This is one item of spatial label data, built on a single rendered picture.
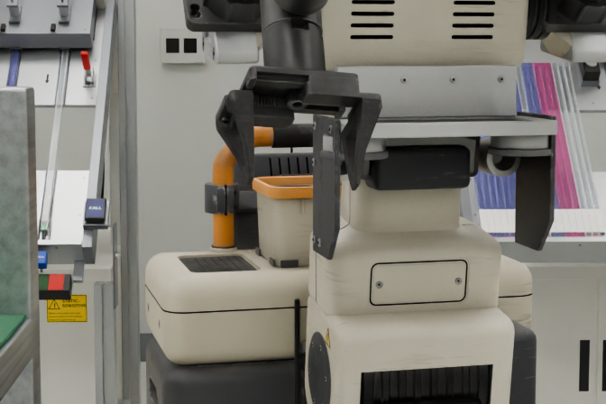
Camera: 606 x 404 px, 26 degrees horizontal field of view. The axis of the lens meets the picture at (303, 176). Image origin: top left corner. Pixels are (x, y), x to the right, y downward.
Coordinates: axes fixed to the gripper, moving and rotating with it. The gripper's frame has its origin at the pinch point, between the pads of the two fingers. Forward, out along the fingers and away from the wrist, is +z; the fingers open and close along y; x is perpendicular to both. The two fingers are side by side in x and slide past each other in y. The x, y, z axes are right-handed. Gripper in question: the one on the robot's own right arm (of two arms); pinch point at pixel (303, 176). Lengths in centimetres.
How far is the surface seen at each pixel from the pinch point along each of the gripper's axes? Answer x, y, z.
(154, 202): 313, 42, -142
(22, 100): -24.3, -26.1, 7.7
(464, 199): 127, 74, -60
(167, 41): 279, 41, -187
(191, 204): 310, 54, -140
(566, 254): 123, 93, -46
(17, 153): -22.4, -26.3, 10.6
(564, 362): 160, 108, -36
